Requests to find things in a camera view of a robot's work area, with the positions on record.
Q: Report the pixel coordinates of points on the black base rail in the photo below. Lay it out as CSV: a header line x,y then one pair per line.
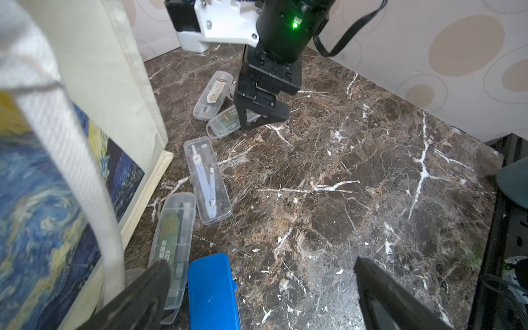
x,y
507,238

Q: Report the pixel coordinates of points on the starry night canvas bag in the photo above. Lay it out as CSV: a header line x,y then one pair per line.
x,y
82,150

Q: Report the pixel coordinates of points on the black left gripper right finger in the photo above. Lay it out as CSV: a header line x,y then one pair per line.
x,y
387,305

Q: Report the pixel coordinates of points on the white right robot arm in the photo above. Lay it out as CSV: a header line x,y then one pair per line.
x,y
198,24

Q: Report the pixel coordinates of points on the clear case gold label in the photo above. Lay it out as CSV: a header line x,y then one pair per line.
x,y
223,124

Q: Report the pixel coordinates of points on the clear case blue compass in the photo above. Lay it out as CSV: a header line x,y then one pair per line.
x,y
213,202

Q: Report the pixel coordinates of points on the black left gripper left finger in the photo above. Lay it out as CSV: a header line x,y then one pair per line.
x,y
140,305

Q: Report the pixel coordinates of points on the clear compass case back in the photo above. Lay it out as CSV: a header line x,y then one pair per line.
x,y
212,98

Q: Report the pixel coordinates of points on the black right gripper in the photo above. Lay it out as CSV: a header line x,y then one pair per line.
x,y
273,66

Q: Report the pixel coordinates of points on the clear case green insert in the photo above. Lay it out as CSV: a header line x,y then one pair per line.
x,y
172,243

